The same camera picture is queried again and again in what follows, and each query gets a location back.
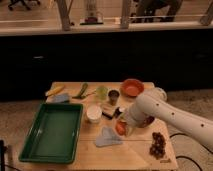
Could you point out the red and white background device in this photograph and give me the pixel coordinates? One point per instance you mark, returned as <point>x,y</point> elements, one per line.
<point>91,16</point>

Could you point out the grey folded cloth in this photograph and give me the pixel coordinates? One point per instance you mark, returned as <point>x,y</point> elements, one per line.
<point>107,138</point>

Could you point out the light green plastic cup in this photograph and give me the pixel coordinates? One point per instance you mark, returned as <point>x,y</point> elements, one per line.
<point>101,92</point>

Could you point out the green cucumber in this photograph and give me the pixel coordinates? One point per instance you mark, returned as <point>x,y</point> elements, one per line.
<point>81,92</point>

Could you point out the white paper cup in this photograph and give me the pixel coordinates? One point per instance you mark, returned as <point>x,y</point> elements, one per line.
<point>94,113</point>

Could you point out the bunch of dark grapes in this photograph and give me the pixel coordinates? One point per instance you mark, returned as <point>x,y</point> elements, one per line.
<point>157,148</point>

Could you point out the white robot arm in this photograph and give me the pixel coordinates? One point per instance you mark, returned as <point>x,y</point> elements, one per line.
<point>153,103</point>

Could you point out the black and white small object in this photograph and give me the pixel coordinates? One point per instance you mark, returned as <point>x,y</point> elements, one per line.
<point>119,111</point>

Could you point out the wooden block with black edge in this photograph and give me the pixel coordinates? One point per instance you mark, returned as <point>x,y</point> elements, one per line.
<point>108,110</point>

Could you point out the black office chair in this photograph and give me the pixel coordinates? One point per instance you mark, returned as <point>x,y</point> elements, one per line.
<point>13,2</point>

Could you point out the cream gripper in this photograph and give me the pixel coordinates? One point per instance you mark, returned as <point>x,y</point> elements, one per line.
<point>129,128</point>

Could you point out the dark brown bowl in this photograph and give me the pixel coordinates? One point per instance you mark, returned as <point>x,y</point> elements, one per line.
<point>149,120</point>

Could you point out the metal cup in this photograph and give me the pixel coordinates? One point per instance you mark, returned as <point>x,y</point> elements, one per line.
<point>113,96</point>

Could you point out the blue grey sponge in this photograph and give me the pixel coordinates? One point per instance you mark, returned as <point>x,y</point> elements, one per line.
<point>61,98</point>

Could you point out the green plastic tray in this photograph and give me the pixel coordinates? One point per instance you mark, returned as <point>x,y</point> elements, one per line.
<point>54,133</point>

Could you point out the orange bowl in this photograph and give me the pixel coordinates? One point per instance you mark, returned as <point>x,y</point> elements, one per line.
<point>132,87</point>

